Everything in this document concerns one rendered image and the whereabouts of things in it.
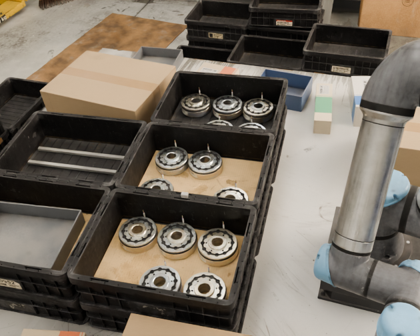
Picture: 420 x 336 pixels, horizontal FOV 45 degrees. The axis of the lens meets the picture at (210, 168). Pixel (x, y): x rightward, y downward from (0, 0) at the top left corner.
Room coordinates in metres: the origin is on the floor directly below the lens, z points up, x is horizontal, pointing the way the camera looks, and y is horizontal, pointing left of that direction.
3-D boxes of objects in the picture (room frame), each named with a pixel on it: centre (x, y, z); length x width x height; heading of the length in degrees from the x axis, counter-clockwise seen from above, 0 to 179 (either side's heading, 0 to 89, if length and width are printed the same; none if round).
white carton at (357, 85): (1.53, -0.61, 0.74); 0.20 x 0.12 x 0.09; 169
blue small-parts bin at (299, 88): (1.68, -0.32, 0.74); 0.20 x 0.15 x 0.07; 62
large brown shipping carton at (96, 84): (1.62, 0.34, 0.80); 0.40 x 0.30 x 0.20; 62
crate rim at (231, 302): (0.81, 0.12, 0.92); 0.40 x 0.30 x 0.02; 72
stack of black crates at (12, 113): (2.18, 0.97, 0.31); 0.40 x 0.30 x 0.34; 157
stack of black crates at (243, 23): (2.94, -0.17, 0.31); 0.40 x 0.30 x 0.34; 67
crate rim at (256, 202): (1.09, 0.03, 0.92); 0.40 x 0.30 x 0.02; 72
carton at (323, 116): (1.54, -0.45, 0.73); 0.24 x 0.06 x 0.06; 165
